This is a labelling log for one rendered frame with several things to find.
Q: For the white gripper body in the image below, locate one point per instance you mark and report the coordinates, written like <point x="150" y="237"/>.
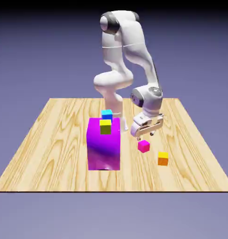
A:
<point x="146" y="127"/>

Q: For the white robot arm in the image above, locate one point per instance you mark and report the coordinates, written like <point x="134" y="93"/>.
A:
<point x="114" y="56"/>

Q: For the small magenta cube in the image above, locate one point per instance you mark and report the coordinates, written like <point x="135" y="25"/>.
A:
<point x="143" y="146"/>

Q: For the small orange cube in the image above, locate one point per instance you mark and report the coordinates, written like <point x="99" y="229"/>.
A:
<point x="163" y="158"/>

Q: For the small yellow-green cube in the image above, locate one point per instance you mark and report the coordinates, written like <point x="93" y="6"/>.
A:
<point x="105" y="127"/>

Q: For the small cyan cube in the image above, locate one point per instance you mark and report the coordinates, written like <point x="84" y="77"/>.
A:
<point x="107" y="114"/>

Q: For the large magenta box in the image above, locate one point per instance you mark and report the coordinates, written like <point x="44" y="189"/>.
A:
<point x="103" y="147"/>

